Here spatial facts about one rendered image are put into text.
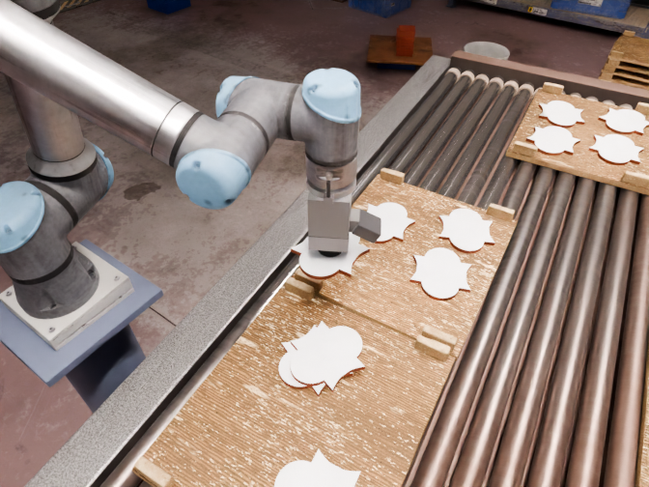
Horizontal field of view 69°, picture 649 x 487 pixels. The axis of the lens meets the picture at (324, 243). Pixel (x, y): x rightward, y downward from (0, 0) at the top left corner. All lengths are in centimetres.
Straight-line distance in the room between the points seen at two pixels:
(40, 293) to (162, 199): 179
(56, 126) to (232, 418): 56
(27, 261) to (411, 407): 70
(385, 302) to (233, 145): 48
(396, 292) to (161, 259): 164
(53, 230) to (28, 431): 122
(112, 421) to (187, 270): 151
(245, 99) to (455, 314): 54
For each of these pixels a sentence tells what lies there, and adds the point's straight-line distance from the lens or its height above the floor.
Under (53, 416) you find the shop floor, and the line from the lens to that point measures 207.
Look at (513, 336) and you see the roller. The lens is 95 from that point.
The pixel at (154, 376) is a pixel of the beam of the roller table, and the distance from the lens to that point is 90.
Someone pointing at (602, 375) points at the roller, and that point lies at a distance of 97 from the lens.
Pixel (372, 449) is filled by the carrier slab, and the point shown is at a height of 94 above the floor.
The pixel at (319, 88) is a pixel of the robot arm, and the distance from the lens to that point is 61.
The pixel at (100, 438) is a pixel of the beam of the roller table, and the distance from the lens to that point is 87.
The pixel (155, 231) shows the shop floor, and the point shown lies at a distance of 256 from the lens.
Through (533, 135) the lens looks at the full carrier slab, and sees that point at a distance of 146.
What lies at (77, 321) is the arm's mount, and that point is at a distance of 104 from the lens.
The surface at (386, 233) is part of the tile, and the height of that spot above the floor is 95.
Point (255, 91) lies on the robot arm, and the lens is 66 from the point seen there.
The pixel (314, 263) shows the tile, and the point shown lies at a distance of 79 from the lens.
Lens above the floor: 165
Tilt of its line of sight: 45 degrees down
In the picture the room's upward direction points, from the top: straight up
